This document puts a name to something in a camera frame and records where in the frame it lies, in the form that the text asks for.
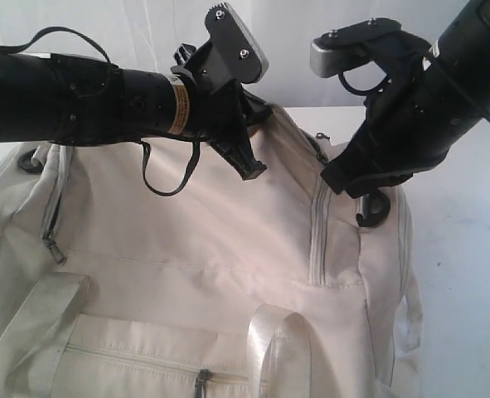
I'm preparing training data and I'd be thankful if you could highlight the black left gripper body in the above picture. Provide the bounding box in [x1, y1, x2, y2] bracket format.
[178, 79, 251, 143]

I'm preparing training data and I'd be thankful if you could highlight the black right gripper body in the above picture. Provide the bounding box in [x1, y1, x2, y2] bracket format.
[343, 61, 461, 183]

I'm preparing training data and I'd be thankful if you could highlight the cream fabric duffel bag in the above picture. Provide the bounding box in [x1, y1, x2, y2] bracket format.
[0, 108, 423, 397]

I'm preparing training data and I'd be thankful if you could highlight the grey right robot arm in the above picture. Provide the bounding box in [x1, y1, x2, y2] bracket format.
[311, 1, 490, 198]

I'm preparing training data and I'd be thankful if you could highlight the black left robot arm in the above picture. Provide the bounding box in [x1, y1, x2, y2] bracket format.
[0, 42, 273, 180]

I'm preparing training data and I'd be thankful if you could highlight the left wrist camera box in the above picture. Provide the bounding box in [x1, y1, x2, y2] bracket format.
[172, 2, 269, 87]

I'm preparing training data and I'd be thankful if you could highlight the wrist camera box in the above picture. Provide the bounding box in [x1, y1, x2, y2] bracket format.
[309, 17, 428, 95]
[172, 2, 269, 87]

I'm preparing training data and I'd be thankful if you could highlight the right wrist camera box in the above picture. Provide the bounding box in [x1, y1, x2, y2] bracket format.
[309, 17, 428, 95]

